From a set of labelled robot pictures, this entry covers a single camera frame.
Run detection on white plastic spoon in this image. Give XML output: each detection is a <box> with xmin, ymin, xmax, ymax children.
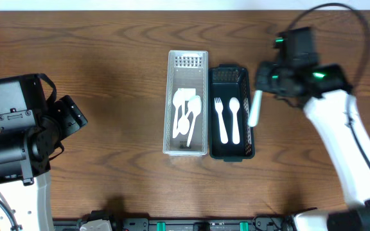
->
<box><xmin>187</xmin><ymin>96</ymin><xmax>202</xmax><ymax>147</ymax></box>
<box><xmin>178</xmin><ymin>115</ymin><xmax>190</xmax><ymax>135</ymax></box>
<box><xmin>172</xmin><ymin>89</ymin><xmax>183</xmax><ymax>138</ymax></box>
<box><xmin>229</xmin><ymin>98</ymin><xmax>240</xmax><ymax>144</ymax></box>
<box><xmin>181</xmin><ymin>88</ymin><xmax>196</xmax><ymax>114</ymax></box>

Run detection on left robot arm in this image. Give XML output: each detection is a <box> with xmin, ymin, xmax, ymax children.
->
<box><xmin>0</xmin><ymin>73</ymin><xmax>87</xmax><ymax>230</ymax></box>

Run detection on white plastic fork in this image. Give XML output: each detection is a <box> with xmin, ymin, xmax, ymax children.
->
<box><xmin>248</xmin><ymin>90</ymin><xmax>263</xmax><ymax>127</ymax></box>
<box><xmin>214</xmin><ymin>98</ymin><xmax>228</xmax><ymax>144</ymax></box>

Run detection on black perforated plastic basket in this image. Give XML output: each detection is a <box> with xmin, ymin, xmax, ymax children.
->
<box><xmin>208</xmin><ymin>64</ymin><xmax>255</xmax><ymax>162</ymax></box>

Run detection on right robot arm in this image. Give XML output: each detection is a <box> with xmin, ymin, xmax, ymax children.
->
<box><xmin>247</xmin><ymin>27</ymin><xmax>370</xmax><ymax>230</ymax></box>

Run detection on clear perforated plastic basket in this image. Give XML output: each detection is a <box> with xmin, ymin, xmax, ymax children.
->
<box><xmin>163</xmin><ymin>50</ymin><xmax>208</xmax><ymax>157</ymax></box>

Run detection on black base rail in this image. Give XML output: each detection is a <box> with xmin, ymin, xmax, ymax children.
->
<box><xmin>53</xmin><ymin>210</ymin><xmax>296</xmax><ymax>231</ymax></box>

